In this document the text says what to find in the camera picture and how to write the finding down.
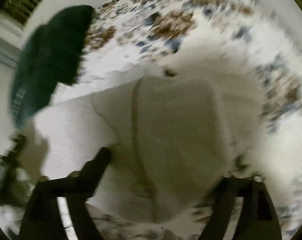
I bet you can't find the beige long sleeve shirt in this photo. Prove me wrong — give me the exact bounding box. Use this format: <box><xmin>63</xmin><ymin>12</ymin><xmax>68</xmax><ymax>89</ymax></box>
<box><xmin>18</xmin><ymin>76</ymin><xmax>234</xmax><ymax>224</ymax></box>

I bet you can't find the dark green folded blanket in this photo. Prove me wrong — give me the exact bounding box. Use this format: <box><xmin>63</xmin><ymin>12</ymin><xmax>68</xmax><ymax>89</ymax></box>
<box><xmin>10</xmin><ymin>5</ymin><xmax>94</xmax><ymax>128</ymax></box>

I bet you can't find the floral bed sheet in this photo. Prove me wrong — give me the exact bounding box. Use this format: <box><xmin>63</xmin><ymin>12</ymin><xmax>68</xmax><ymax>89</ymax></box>
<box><xmin>0</xmin><ymin>0</ymin><xmax>302</xmax><ymax>240</ymax></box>

